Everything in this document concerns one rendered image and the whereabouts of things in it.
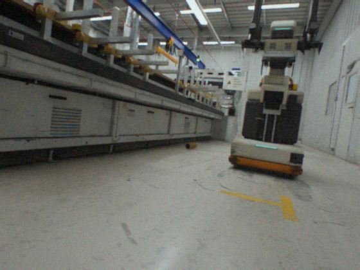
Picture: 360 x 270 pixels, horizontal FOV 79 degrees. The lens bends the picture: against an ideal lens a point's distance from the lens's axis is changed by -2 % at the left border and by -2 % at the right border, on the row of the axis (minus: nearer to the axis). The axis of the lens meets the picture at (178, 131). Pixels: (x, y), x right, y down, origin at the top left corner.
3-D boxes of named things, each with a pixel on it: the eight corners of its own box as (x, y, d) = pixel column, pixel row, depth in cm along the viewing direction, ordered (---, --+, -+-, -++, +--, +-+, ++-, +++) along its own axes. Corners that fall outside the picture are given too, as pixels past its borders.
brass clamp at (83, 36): (98, 47, 141) (98, 40, 141) (81, 40, 129) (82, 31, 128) (90, 47, 143) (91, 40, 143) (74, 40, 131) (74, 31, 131)
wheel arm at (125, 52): (153, 56, 151) (153, 50, 150) (150, 54, 148) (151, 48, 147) (102, 56, 167) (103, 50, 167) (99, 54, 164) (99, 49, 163)
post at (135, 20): (132, 77, 182) (139, 18, 179) (130, 76, 178) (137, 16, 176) (128, 76, 183) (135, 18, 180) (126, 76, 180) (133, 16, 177)
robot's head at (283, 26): (270, 36, 212) (271, 20, 202) (294, 36, 204) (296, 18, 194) (269, 42, 203) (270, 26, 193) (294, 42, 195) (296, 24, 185)
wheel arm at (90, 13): (103, 19, 104) (104, 10, 104) (98, 16, 101) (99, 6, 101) (41, 24, 120) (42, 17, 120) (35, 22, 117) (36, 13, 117)
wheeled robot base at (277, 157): (237, 156, 270) (240, 136, 268) (295, 166, 245) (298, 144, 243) (226, 164, 208) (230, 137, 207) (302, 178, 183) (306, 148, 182)
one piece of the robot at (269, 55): (260, 76, 208) (263, 53, 207) (292, 78, 197) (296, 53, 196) (259, 72, 193) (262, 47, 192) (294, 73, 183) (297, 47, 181)
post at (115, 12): (111, 76, 159) (119, 8, 156) (108, 74, 156) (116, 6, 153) (107, 76, 160) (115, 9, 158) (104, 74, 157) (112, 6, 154)
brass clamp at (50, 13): (65, 26, 118) (67, 16, 117) (42, 14, 105) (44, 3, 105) (58, 26, 120) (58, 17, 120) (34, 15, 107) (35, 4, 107)
